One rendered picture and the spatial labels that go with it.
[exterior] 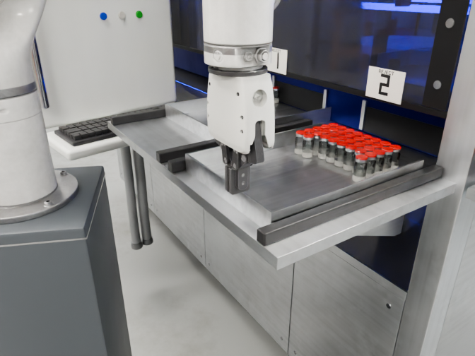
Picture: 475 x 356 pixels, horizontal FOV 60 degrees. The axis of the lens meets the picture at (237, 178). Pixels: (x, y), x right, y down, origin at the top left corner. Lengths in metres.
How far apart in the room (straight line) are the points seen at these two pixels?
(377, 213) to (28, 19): 0.61
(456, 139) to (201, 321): 1.22
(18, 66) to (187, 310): 1.28
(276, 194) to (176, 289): 1.24
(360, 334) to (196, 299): 0.85
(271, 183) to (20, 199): 0.41
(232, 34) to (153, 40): 1.00
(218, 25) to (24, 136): 0.37
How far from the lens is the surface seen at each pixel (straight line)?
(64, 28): 1.35
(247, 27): 0.49
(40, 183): 0.76
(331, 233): 0.60
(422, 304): 0.97
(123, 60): 1.43
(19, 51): 0.71
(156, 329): 1.71
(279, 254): 0.55
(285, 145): 0.90
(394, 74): 0.86
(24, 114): 0.72
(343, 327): 1.19
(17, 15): 0.74
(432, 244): 0.89
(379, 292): 1.04
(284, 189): 0.71
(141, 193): 1.72
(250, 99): 0.50
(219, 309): 1.77
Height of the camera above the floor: 1.20
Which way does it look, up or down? 25 degrees down
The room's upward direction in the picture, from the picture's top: straight up
